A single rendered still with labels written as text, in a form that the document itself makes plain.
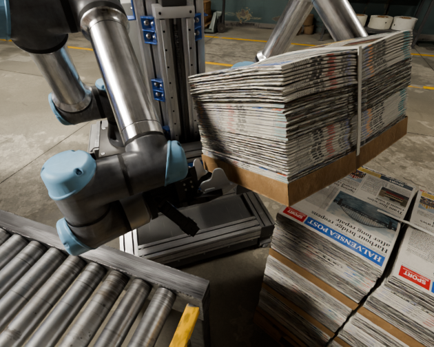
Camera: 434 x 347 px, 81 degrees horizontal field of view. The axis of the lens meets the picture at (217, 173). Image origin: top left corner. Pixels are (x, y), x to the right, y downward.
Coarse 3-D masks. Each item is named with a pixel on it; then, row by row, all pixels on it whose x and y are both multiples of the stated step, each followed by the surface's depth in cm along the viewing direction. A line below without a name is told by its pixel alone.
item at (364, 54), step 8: (304, 56) 52; (352, 56) 42; (352, 64) 42; (352, 72) 42; (352, 80) 43; (352, 88) 44; (352, 96) 45; (352, 104) 45; (352, 112) 46; (352, 120) 47; (352, 128) 47; (352, 136) 48; (360, 136) 50; (352, 144) 48; (360, 144) 50
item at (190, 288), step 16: (0, 224) 72; (16, 224) 72; (32, 224) 72; (32, 240) 70; (48, 240) 68; (80, 256) 65; (96, 256) 65; (112, 256) 65; (128, 256) 65; (128, 272) 62; (144, 272) 62; (160, 272) 62; (176, 272) 62; (176, 288) 58; (192, 288) 58; (208, 288) 61; (176, 304) 63; (208, 304) 65
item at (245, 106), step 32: (256, 64) 48; (288, 64) 34; (320, 64) 38; (192, 96) 58; (224, 96) 47; (256, 96) 40; (288, 96) 36; (320, 96) 40; (224, 128) 52; (256, 128) 43; (288, 128) 38; (320, 128) 42; (224, 160) 56; (256, 160) 46; (288, 160) 40; (320, 160) 44; (288, 192) 42
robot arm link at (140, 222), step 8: (120, 200) 48; (128, 200) 48; (136, 200) 48; (144, 200) 49; (128, 208) 47; (136, 208) 48; (144, 208) 48; (128, 216) 47; (136, 216) 48; (144, 216) 49; (136, 224) 49; (144, 224) 51
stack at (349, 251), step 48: (336, 192) 78; (384, 192) 78; (288, 240) 76; (336, 240) 65; (384, 240) 65; (432, 240) 65; (288, 288) 89; (336, 288) 74; (384, 288) 63; (432, 288) 56; (288, 336) 109; (384, 336) 70; (432, 336) 60
